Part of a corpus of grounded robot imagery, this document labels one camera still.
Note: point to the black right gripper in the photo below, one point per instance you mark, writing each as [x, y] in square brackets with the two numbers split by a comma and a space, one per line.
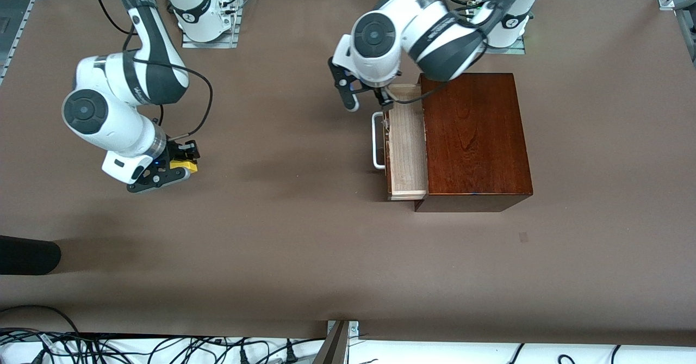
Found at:
[176, 150]

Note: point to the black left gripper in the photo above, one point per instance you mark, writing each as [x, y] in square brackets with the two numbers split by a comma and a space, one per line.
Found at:
[384, 97]

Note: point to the yellow cube block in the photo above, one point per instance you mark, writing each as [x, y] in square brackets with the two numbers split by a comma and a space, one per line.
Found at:
[182, 166]

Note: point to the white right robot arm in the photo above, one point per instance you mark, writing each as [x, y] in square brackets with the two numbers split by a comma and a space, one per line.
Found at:
[109, 124]

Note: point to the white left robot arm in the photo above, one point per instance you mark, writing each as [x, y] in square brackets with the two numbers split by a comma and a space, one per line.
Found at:
[375, 54]

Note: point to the dark brown wooden cabinet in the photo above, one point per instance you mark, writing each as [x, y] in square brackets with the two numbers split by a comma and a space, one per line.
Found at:
[478, 135]

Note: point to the black rounded object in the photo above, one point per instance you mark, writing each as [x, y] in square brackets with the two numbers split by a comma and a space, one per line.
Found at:
[27, 255]

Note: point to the black power plug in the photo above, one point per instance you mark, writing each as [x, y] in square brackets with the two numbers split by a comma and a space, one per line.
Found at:
[244, 356]
[291, 354]

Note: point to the aluminium profile bar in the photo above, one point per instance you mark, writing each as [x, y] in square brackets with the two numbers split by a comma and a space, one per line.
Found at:
[334, 347]

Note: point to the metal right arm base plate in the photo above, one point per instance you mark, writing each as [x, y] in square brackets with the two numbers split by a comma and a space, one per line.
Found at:
[209, 44]

